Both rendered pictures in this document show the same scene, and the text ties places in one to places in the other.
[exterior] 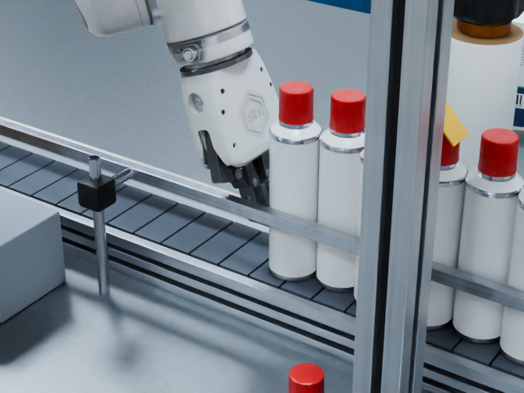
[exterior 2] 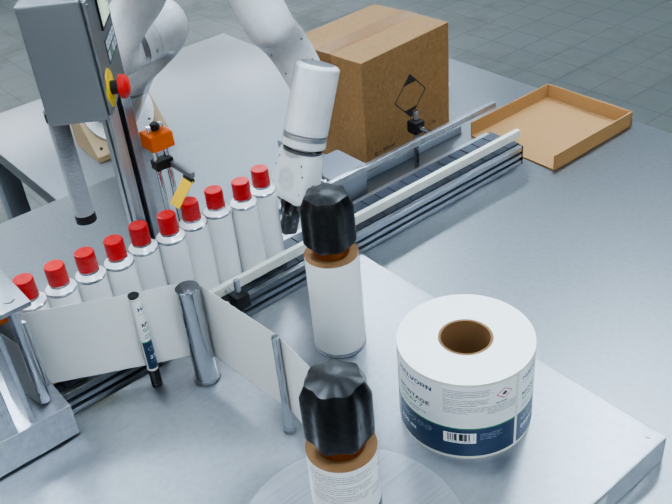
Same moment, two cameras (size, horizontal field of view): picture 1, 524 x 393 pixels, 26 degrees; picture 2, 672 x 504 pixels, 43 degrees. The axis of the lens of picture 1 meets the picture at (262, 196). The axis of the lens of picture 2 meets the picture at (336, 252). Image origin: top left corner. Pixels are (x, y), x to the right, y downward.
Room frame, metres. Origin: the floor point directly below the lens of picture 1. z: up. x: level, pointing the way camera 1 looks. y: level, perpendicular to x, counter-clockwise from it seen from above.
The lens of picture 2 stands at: (1.57, -1.30, 1.84)
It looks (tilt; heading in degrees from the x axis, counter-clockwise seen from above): 35 degrees down; 109
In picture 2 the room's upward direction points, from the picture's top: 6 degrees counter-clockwise
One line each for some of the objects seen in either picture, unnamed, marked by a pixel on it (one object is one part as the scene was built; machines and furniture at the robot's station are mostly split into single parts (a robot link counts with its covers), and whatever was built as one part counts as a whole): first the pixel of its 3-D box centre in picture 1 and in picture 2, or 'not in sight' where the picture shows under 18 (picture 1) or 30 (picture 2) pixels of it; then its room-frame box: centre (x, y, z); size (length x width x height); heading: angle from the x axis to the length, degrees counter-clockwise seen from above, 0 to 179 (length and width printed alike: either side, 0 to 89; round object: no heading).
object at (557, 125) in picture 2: not in sight; (550, 124); (1.48, 0.67, 0.85); 0.30 x 0.26 x 0.04; 56
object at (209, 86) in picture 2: not in sight; (182, 123); (0.48, 0.64, 0.81); 0.90 x 0.90 x 0.04; 56
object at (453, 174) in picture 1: (434, 224); (198, 248); (0.91, -0.16, 0.98); 0.05 x 0.05 x 0.20
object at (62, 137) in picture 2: not in sight; (71, 167); (0.75, -0.23, 1.18); 0.04 x 0.04 x 0.21
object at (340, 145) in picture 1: (344, 190); (247, 227); (0.98, -0.08, 0.98); 0.05 x 0.05 x 0.20
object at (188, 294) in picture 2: not in sight; (197, 333); (1.00, -0.37, 0.97); 0.05 x 0.05 x 0.19
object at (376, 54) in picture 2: not in sight; (371, 84); (1.06, 0.56, 0.99); 0.30 x 0.24 x 0.27; 61
